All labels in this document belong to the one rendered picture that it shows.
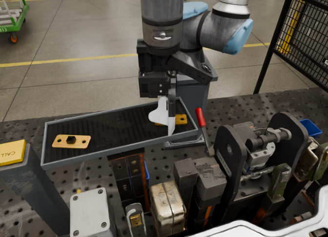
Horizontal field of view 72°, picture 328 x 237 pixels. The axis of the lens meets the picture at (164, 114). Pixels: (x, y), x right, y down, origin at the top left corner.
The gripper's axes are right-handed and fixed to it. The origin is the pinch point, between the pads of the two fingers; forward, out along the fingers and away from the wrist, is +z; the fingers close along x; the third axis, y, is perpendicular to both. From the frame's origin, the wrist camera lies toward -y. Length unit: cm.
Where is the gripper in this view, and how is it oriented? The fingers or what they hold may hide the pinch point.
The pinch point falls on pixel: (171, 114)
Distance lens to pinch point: 58.2
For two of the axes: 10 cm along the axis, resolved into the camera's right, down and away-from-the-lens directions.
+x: 0.3, 6.9, -7.3
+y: -10.0, 0.2, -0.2
